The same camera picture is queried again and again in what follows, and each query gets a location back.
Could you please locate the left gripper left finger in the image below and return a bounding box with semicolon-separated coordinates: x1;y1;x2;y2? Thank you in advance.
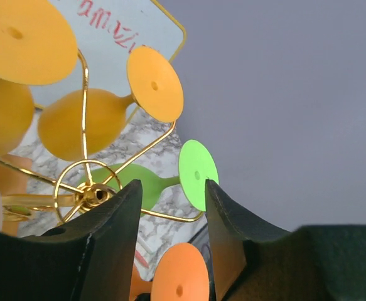
0;180;143;300

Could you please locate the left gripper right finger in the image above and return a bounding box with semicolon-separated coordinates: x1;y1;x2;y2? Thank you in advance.
205;180;366;300

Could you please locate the orange plastic wine glass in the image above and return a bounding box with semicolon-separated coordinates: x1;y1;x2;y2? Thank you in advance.
129;243;210;301

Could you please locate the yellow plastic wine glass front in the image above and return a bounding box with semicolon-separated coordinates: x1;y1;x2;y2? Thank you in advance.
38;46;184;161

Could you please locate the yellow plastic wine glass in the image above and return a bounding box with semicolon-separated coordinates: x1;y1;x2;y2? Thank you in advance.
0;1;78;156
38;46;184;161

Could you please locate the green plastic wine glass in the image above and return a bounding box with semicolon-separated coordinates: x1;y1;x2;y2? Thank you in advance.
77;139;220;218

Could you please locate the yellow framed whiteboard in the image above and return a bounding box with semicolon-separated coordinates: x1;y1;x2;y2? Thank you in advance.
50;1;186;97

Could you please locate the gold wire wine glass rack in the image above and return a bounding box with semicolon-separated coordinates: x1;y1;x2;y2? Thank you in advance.
0;48;204;226

